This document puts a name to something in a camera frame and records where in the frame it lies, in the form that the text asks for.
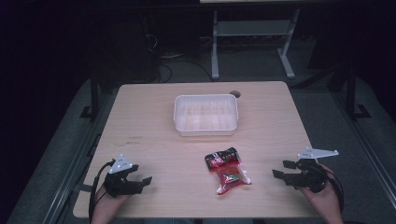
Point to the white metal desk frame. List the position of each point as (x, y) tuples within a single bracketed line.
[(252, 28)]

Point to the person's right hand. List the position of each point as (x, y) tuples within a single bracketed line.
[(325, 200)]

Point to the white plastic container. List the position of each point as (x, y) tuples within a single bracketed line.
[(205, 115)]

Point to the grey floor rail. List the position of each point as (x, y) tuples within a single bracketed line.
[(67, 183), (372, 155)]

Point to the red snack packet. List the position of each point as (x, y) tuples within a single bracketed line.
[(229, 174)]

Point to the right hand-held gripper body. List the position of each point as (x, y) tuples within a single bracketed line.
[(309, 177)]

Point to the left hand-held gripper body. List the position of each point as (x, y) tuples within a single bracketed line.
[(117, 186)]

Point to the grey table grommet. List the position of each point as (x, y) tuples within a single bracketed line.
[(235, 93)]

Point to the black metal stand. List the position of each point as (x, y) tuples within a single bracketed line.
[(94, 96), (351, 93)]

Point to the person's left hand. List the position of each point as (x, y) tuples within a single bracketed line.
[(106, 202)]

